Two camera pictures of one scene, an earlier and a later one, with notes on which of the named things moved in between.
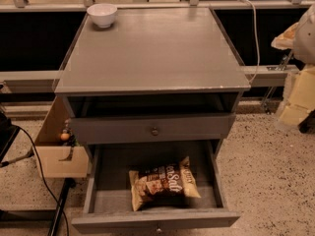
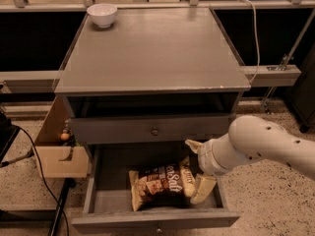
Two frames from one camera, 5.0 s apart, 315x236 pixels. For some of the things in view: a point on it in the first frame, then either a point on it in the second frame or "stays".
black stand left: (8, 134) stays
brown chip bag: (162, 186) stays
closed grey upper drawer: (125, 128) stays
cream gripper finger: (285, 40) → (195, 146)
